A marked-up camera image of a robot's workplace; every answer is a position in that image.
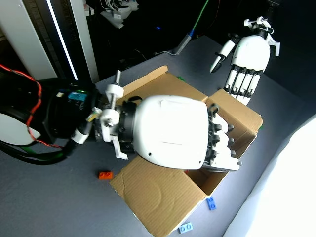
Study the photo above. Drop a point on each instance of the light blue toy brick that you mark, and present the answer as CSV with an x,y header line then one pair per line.
x,y
185,227

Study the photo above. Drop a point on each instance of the white backdrop sheet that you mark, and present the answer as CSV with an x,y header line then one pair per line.
x,y
284,185

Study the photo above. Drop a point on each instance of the white plastic device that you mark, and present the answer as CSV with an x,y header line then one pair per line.
x,y
116,16

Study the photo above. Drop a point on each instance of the bright blue toy brick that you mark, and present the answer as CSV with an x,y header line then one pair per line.
x,y
211,203

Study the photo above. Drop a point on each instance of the white cabinet with light strip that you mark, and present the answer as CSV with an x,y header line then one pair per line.
x,y
19,29

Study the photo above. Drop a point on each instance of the small orange toy brick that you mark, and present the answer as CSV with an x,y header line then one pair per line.
x,y
105,174

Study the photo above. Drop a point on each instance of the grey table cloth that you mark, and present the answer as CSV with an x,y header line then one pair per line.
x,y
61,197

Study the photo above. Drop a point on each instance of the cardboard box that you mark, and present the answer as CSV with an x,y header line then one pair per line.
x,y
153,197

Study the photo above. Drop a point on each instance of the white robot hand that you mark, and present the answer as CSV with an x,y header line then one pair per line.
x,y
172,130
251,51

